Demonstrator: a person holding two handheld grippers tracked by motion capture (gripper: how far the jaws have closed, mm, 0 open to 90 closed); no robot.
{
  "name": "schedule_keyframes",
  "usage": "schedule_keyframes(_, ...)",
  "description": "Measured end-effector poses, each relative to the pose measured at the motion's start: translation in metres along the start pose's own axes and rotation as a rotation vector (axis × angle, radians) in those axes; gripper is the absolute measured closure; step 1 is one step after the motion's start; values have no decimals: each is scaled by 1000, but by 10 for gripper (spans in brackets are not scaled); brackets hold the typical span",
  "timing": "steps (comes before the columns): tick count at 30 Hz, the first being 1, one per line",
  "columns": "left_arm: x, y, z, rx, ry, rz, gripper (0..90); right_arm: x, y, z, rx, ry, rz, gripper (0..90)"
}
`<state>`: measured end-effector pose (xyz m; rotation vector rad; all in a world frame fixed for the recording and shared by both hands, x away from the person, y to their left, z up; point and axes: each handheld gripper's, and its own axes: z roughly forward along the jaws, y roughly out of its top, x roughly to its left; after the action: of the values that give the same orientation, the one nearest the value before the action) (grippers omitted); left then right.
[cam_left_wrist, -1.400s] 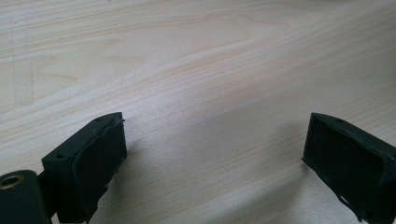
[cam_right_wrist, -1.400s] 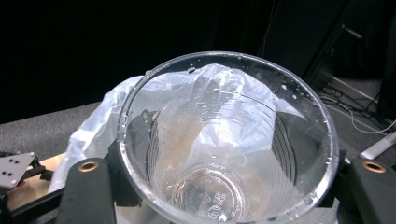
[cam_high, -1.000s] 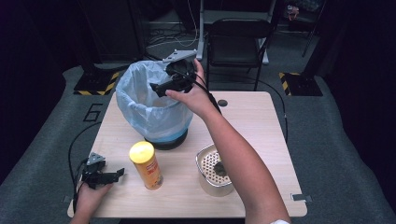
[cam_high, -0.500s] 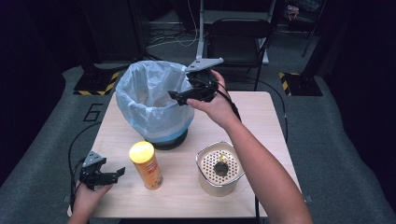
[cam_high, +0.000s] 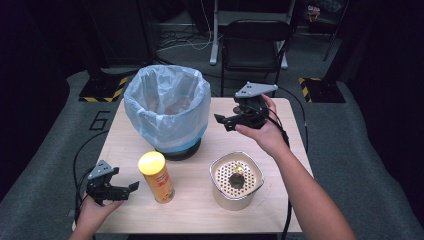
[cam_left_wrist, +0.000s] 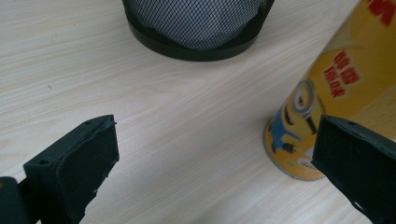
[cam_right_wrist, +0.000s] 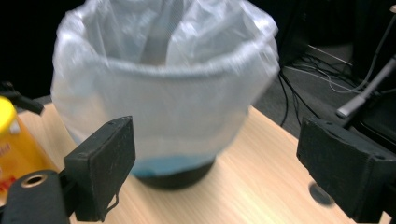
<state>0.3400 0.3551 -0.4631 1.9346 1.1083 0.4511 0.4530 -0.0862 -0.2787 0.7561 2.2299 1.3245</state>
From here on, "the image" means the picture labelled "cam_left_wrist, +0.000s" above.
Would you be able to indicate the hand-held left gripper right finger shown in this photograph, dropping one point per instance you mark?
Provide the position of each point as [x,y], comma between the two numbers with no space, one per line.
[358,158]

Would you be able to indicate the yellow chip can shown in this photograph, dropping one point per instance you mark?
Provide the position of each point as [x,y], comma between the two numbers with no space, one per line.
[348,77]

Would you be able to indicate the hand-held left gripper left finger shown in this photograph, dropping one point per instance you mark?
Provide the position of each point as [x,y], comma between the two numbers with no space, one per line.
[77,168]

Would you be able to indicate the black mesh trash bin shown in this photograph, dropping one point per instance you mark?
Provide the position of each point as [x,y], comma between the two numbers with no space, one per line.
[193,53]

